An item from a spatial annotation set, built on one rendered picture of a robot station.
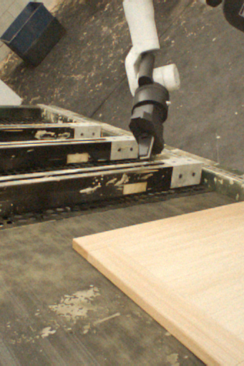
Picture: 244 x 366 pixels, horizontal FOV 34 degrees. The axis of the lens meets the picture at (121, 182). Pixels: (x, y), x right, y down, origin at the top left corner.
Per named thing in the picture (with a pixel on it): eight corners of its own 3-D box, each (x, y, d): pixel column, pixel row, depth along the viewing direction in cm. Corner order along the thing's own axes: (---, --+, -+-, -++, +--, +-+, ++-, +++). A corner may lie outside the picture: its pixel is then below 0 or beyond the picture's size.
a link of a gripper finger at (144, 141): (137, 159, 87) (139, 138, 91) (150, 156, 86) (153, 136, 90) (134, 154, 86) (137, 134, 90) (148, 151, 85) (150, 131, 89)
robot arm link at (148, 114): (137, 158, 97) (142, 124, 104) (175, 151, 93) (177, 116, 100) (117, 121, 88) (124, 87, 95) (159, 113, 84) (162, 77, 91)
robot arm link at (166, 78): (139, 119, 102) (144, 90, 109) (179, 111, 98) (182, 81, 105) (124, 85, 94) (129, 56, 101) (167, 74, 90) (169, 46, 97)
